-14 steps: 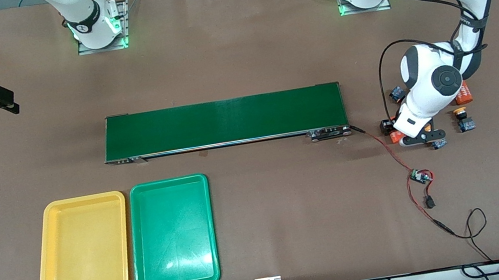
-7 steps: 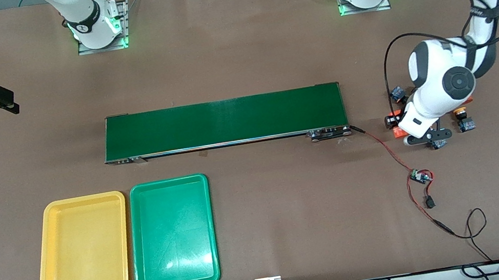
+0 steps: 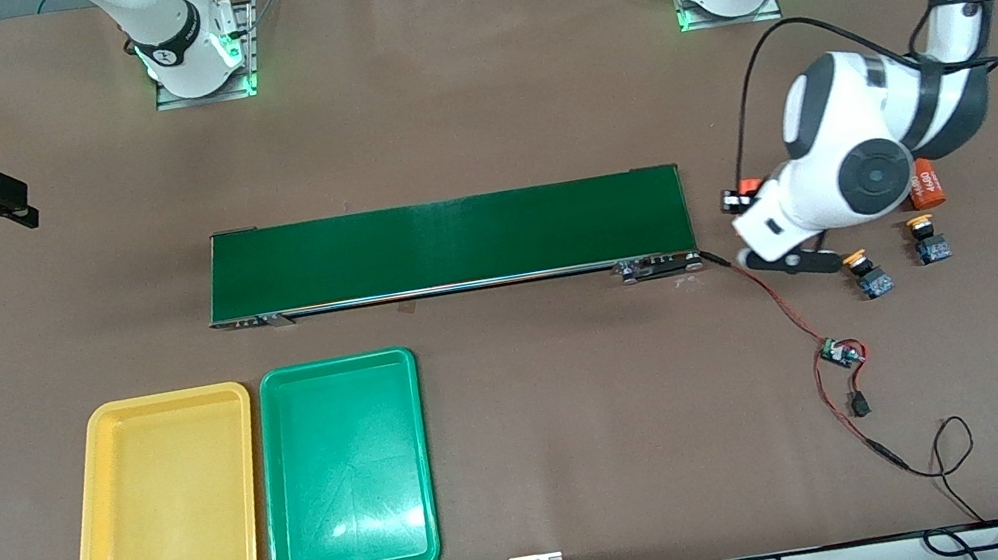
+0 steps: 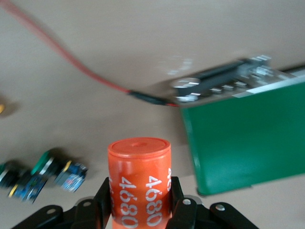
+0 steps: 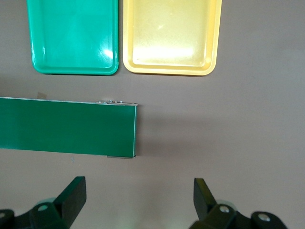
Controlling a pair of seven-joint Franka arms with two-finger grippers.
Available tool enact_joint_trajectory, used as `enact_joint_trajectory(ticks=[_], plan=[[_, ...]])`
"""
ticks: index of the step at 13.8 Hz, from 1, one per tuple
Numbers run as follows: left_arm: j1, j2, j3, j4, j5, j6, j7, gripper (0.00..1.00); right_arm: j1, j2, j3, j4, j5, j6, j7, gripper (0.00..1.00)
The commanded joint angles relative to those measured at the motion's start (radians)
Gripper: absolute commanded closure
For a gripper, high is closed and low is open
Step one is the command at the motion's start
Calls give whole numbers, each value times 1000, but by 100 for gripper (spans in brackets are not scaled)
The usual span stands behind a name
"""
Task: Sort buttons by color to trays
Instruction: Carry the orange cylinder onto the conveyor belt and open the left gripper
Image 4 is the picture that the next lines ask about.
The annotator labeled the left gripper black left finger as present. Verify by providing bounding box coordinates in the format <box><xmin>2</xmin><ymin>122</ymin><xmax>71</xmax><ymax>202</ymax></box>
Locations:
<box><xmin>75</xmin><ymin>177</ymin><xmax>114</xmax><ymax>229</ymax></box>

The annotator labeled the orange 4680 cylinder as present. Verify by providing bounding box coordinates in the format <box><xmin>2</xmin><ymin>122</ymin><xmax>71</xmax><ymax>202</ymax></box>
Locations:
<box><xmin>107</xmin><ymin>137</ymin><xmax>172</xmax><ymax>229</ymax></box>

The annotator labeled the green conveyor belt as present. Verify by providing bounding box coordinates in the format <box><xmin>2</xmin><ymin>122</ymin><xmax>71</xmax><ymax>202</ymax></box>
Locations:
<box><xmin>170</xmin><ymin>54</ymin><xmax>305</xmax><ymax>197</ymax></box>

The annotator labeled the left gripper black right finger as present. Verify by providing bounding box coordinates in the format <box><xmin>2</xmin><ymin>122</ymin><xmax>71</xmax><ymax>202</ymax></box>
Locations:
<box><xmin>166</xmin><ymin>176</ymin><xmax>203</xmax><ymax>229</ymax></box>

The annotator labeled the green push button switch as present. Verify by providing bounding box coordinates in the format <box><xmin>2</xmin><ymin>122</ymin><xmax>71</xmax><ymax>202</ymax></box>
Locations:
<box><xmin>30</xmin><ymin>149</ymin><xmax>88</xmax><ymax>193</ymax></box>
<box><xmin>0</xmin><ymin>161</ymin><xmax>48</xmax><ymax>205</ymax></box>

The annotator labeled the red and black wire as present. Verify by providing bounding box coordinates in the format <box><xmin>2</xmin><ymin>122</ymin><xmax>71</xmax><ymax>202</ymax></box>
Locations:
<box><xmin>0</xmin><ymin>0</ymin><xmax>183</xmax><ymax>108</ymax></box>

